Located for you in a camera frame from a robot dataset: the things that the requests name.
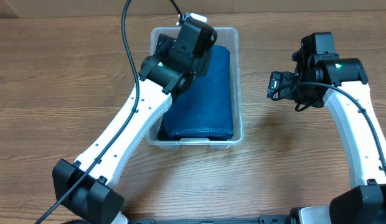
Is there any blue denim cloth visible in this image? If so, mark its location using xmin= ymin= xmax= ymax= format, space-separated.
xmin=162 ymin=45 xmax=233 ymax=141

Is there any black cloth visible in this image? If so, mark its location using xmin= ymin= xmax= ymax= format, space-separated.
xmin=157 ymin=120 xmax=169 ymax=141

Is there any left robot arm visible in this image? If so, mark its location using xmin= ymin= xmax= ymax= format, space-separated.
xmin=52 ymin=13 xmax=217 ymax=223

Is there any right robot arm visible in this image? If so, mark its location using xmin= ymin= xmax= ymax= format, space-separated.
xmin=267 ymin=32 xmax=386 ymax=223

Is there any clear plastic storage bin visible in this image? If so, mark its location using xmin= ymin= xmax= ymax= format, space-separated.
xmin=145 ymin=27 xmax=244 ymax=149

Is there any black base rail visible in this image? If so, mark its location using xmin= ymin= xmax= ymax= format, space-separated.
xmin=70 ymin=214 xmax=346 ymax=224

